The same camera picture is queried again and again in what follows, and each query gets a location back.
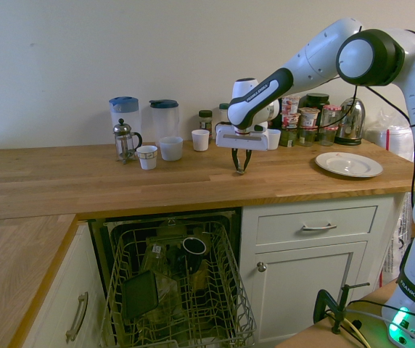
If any stainless steel kettle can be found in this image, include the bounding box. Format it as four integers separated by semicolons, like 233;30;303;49
334;96;366;146

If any wide white cup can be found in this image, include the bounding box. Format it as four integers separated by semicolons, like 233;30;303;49
158;136;184;162

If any yellow cable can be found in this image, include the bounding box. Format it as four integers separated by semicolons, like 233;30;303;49
341;315;371;348

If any metal drawer handle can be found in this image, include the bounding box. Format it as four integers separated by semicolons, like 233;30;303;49
300;223;338;232

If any built-in dishwasher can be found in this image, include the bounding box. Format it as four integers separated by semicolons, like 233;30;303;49
87;207;243;348

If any glass french press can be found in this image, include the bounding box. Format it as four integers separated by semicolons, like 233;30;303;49
112;118;144;165

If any brass cabinet handle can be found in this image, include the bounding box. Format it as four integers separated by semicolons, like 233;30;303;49
65;291;89;344

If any black mug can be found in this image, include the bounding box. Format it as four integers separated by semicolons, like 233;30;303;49
181;237;208;273

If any small glass jar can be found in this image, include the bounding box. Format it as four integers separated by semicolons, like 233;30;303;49
297;126;319;147

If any grey cable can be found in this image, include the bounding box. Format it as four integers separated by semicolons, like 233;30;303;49
345;307;415;345

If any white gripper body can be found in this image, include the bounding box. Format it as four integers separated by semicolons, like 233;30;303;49
214;123;271;152

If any plain white cup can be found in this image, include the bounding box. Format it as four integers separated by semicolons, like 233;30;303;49
191;129;210;152
267;129;282;151

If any green filled glass jar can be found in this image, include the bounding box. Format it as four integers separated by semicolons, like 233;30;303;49
281;128;299;148

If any small patterned white cup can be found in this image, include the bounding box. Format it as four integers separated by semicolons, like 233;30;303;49
136;145;158;170

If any clear plastic bag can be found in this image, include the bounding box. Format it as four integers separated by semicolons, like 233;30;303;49
365;107;415;163

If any spice jar dark lid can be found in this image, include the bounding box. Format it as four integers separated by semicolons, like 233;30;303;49
197;109;213;142

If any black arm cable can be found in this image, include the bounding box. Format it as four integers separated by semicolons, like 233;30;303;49
340;81;415;191

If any glass jar red checkered lid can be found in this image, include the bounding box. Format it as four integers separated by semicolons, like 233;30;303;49
321;104;342;128
318;125;339;147

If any dark jar black lid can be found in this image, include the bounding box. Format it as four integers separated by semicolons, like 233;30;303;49
304;93;331;109

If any red yoghurt cup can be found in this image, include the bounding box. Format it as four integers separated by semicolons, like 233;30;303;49
281;112;302;130
299;107;320;128
282;95;302;115

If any black table cable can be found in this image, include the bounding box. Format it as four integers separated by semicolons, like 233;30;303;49
347;299;415;323

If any printed plastic bag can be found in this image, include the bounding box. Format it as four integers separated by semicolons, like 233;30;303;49
379;191;415;287

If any white kitchen cabinet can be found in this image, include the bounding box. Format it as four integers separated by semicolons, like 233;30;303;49
239;194;406;345

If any white dinner plate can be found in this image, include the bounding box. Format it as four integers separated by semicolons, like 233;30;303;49
314;152;385;178

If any clear pitcher light blue lid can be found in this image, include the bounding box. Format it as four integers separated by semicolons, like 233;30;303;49
108;96;142;146

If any wire dishwasher rack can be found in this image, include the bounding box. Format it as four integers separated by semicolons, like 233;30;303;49
100;220;258;348

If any white corner cabinet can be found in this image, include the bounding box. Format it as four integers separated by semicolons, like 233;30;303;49
22;220;116;348

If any clear pitcher dark blue lid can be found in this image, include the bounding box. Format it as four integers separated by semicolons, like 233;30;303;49
148;99;180;146

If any clear glass jug with label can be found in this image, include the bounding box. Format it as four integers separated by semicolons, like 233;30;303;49
140;237;180;278

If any black screw clamp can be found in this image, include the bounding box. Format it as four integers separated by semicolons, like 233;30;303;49
313;282;371;335

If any black square container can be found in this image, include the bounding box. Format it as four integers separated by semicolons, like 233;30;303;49
120;270;160;320

